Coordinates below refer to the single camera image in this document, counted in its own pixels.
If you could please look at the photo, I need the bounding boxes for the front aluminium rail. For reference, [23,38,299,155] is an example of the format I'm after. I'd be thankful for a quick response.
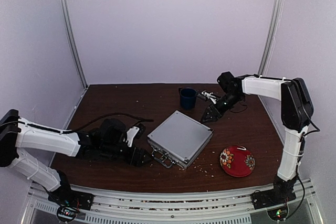
[22,186,322,224]

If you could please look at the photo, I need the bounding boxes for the aluminium frame post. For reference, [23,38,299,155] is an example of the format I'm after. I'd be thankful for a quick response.
[258,0,284,75]
[60,0,88,89]

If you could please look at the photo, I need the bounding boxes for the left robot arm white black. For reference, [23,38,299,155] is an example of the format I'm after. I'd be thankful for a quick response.
[1,109,151,205]

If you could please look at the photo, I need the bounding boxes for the left aluminium frame post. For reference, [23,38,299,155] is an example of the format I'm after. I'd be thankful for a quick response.
[60,0,88,89]

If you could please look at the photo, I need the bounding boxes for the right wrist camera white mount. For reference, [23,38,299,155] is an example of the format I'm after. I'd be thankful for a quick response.
[196,90,220,104]

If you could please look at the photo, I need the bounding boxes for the aluminium poker case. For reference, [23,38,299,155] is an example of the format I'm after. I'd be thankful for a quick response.
[147,110,213,169]

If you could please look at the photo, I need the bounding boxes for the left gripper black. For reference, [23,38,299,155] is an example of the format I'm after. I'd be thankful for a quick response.
[101,142,154,168]

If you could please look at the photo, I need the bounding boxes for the red floral plate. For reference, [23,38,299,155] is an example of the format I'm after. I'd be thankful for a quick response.
[219,145,256,178]

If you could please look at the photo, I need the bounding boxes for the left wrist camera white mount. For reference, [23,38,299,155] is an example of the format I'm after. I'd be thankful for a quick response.
[125,123,146,147]

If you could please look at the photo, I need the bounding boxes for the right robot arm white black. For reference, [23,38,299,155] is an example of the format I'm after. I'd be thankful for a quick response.
[196,71,314,204]

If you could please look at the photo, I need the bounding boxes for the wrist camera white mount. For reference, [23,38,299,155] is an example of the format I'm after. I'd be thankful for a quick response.
[196,90,220,104]
[125,123,146,147]

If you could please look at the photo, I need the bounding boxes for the right aluminium frame post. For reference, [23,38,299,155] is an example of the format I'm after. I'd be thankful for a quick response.
[258,0,284,75]

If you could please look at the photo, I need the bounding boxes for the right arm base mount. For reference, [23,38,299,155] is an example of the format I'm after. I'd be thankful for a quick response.
[251,189,296,222]

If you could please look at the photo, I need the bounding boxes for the dark blue mug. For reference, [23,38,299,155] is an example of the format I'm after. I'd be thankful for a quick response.
[178,87,197,110]

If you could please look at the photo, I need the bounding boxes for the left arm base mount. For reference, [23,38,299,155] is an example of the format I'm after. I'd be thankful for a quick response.
[47,191,94,223]

